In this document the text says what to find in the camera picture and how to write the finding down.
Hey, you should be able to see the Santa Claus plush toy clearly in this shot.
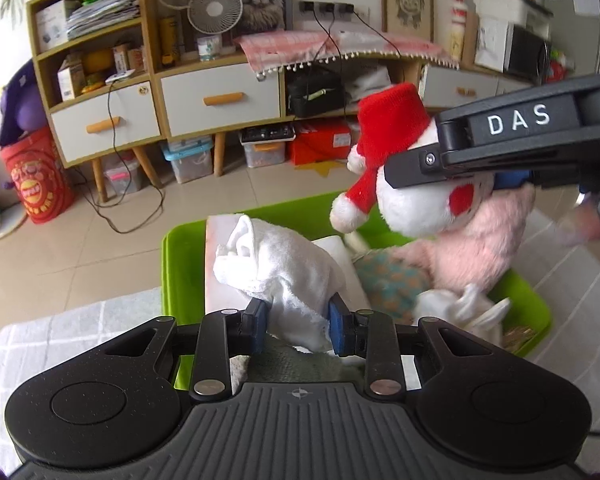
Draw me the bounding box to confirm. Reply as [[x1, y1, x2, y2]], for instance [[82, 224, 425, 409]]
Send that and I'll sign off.
[[329, 82, 494, 238]]

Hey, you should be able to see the white towel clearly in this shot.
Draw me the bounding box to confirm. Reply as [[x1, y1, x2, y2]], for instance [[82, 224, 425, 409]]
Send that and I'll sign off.
[[228, 214, 343, 352]]

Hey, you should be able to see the white cloth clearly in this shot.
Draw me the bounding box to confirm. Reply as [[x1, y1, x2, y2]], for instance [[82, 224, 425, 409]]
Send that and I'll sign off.
[[413, 284, 510, 347]]

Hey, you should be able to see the grey knit cloth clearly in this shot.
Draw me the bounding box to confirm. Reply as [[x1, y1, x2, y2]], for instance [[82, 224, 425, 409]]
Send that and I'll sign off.
[[246, 336, 365, 384]]

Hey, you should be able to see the red cardboard box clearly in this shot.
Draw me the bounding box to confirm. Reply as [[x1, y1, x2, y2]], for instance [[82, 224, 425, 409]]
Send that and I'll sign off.
[[289, 118, 352, 166]]

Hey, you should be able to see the black white microwave oven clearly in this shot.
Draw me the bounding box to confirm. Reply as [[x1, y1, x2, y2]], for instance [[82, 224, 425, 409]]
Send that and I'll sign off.
[[474, 18, 550, 84]]

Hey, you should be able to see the black bag in cabinet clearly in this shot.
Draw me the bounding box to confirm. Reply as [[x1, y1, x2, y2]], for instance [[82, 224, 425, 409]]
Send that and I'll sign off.
[[286, 68, 346, 118]]

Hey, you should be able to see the green plastic cookie bin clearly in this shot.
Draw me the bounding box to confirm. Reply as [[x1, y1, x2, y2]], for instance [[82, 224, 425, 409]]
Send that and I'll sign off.
[[161, 193, 552, 391]]

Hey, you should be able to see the framed cartoon girl picture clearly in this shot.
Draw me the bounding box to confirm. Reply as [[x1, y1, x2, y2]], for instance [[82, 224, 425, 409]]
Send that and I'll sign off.
[[381, 0, 436, 42]]

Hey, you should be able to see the grey checked table cloth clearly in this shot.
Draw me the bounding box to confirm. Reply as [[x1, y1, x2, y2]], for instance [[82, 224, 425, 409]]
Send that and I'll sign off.
[[0, 211, 600, 472]]

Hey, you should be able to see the clear storage box blue lid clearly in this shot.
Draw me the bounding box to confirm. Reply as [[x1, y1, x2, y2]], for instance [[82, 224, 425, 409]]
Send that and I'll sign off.
[[161, 136, 213, 184]]

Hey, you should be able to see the pink lace cabinet cloth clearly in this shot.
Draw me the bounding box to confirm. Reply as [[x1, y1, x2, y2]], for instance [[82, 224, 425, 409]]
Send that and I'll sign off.
[[234, 30, 460, 77]]

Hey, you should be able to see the framed cat picture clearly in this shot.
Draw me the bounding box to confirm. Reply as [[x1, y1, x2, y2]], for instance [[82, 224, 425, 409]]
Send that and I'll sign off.
[[227, 0, 295, 39]]

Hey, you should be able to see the white cup on cabinet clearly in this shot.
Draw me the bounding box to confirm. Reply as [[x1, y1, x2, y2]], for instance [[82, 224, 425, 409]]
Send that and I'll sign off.
[[197, 35, 223, 62]]

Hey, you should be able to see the white desk fan front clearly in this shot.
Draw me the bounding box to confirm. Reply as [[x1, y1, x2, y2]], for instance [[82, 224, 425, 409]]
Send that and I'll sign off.
[[187, 0, 244, 35]]

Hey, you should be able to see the red snack bucket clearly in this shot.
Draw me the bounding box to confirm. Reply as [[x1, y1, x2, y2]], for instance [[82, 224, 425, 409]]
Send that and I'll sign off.
[[0, 126, 74, 224]]

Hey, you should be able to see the purple plush toy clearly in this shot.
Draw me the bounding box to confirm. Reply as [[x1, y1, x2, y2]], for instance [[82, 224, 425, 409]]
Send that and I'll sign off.
[[0, 60, 47, 148]]

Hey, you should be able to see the wooden cabinet with drawers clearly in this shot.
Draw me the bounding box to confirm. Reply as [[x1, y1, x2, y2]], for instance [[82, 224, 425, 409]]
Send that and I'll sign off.
[[25, 0, 537, 204]]

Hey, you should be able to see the stack of papers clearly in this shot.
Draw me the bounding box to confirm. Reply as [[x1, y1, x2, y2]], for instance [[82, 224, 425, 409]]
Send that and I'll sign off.
[[67, 0, 140, 40]]

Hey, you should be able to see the white box on shelf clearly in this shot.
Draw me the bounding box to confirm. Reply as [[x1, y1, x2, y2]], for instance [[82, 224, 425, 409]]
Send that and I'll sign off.
[[35, 0, 81, 53]]

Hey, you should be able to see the clear storage box orange handle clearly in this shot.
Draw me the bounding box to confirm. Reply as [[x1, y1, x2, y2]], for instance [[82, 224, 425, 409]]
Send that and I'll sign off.
[[239, 124, 296, 169]]

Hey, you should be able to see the black power cable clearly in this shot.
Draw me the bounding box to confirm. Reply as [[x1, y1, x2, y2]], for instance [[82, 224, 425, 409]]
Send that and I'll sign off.
[[69, 79, 168, 236]]

